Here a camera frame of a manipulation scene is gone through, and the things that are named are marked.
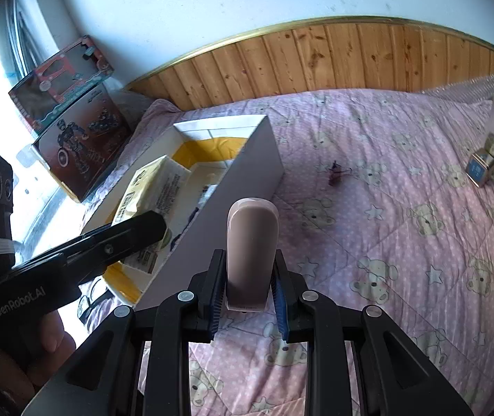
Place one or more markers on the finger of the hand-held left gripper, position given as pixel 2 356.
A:
pixel 130 232

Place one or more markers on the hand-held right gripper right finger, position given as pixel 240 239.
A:
pixel 280 305

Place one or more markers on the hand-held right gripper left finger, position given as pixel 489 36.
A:
pixel 217 297

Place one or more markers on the yellow tissue pack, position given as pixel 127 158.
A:
pixel 156 186

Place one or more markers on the pink power bank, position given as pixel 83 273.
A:
pixel 251 251

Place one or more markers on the white cardboard box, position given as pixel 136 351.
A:
pixel 234 186

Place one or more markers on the person's left hand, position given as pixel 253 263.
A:
pixel 49 336

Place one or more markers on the robot toy box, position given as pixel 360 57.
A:
pixel 78 134

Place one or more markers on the pink bear printed blanket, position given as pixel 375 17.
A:
pixel 403 234

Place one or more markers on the purple binder clip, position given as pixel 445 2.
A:
pixel 337 171

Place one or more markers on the clear bubble wrap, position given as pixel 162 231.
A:
pixel 468 86

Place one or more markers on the window frame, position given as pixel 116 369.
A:
pixel 23 34

